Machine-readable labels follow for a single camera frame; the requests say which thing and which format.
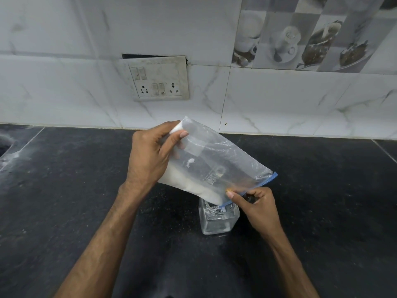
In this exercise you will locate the person's left hand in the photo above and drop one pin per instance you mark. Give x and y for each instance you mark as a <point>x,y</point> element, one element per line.
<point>145,155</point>

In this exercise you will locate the person's right hand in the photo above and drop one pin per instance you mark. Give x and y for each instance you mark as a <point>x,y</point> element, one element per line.
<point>259,211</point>

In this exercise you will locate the person's left thumb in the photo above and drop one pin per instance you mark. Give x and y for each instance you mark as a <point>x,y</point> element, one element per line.
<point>176,141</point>

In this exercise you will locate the person's right thumb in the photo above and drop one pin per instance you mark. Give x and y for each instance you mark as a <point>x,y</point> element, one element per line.
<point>237,197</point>

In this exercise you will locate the clear zip-lock plastic bag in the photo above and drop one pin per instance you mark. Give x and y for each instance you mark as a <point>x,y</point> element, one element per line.
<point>214,164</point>

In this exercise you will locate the person's left forearm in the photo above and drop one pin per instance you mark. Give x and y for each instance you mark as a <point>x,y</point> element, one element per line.
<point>102,242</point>

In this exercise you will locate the person's right forearm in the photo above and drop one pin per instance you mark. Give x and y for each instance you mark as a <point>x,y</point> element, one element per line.
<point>288,265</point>

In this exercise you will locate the clear square glass jar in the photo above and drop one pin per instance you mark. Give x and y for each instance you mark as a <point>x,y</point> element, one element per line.
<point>218,218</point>

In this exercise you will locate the white powder in bag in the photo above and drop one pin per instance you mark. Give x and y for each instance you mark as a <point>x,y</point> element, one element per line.
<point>192,186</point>

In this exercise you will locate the white wall switch socket plate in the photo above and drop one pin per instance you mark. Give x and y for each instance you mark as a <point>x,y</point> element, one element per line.
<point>156,78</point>

